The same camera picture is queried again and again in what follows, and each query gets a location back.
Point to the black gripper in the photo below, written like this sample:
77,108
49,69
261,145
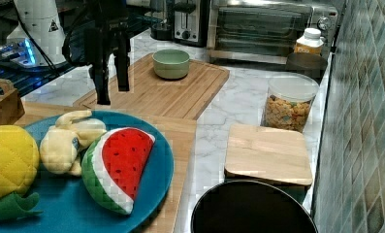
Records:
108,35

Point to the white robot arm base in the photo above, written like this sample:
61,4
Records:
40,33

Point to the green ceramic bowl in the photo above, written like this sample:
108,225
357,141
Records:
171,64

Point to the black blender base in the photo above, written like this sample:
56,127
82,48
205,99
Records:
163,30

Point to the silver black toaster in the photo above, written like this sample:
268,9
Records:
191,20

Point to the plush watermelon slice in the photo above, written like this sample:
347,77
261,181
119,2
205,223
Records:
113,165

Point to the bamboo cutting board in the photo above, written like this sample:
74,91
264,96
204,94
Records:
153,96

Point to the plush cream banana toy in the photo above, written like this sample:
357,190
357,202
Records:
72,133

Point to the silver toaster oven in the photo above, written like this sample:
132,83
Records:
267,30

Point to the plush yellow pineapple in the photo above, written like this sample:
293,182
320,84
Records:
19,163

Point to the blue plate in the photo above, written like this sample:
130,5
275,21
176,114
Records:
125,175

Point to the wooden tray with plate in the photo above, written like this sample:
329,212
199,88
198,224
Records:
68,208

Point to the square wooden lid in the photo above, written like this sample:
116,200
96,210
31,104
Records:
269,154

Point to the clear jar of cereal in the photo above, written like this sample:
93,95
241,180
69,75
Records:
289,101

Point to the black round pan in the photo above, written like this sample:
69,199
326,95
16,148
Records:
249,207

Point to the white capped spice bottle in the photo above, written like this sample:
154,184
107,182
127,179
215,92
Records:
310,42

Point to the dark round lid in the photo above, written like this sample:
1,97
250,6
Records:
311,65

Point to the wooden rack with handle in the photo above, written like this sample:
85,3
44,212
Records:
11,107

